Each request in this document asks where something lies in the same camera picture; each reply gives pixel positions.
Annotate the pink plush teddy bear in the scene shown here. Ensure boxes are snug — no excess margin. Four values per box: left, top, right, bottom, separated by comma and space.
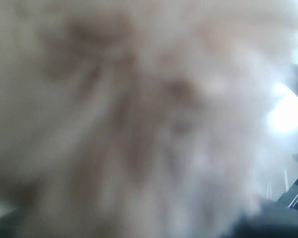
0, 0, 298, 238

